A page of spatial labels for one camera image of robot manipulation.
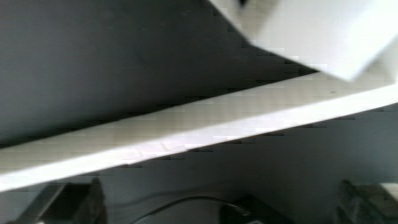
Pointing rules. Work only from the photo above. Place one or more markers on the white stool leg with peg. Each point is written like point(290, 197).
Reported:
point(327, 33)

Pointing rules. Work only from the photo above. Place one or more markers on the white front fence rail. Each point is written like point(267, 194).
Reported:
point(265, 109)

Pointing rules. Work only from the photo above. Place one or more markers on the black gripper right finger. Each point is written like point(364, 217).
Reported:
point(366, 203)

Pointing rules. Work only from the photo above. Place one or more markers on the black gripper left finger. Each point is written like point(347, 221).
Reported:
point(68, 204)

